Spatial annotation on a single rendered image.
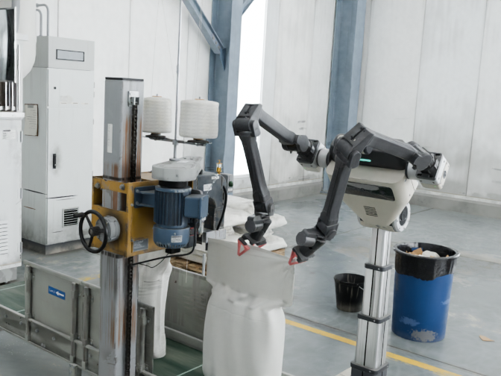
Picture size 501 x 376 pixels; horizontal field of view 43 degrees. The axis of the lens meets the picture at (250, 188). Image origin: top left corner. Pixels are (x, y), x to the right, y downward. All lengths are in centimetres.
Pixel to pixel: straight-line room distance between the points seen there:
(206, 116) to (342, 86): 892
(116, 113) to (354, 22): 907
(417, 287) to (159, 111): 262
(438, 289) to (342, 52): 731
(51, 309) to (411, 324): 258
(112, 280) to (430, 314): 272
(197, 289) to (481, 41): 806
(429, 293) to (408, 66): 690
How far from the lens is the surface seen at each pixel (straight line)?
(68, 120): 663
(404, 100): 1119
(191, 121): 262
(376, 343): 319
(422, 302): 479
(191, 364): 327
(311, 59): 1094
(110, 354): 290
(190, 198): 254
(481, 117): 1070
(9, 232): 560
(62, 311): 355
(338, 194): 242
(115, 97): 266
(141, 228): 271
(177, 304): 363
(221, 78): 887
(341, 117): 1146
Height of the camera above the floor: 173
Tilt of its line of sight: 9 degrees down
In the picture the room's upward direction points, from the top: 3 degrees clockwise
